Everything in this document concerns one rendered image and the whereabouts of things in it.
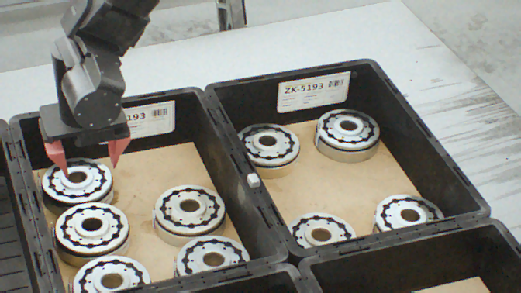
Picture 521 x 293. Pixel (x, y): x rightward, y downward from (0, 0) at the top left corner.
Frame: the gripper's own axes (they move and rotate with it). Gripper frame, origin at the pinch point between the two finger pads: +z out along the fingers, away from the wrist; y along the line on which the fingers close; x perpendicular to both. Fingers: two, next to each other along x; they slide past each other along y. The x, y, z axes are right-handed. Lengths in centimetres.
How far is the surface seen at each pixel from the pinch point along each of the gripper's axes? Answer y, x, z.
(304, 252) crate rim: 23.4, -19.9, 4.4
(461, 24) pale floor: 156, 151, 108
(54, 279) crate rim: -7.8, -15.6, 3.0
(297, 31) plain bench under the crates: 55, 63, 31
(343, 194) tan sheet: 37.9, -1.2, 15.6
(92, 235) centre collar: -1.1, -3.0, 10.0
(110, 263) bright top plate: 0.1, -8.4, 10.5
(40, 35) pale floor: 13, 181, 102
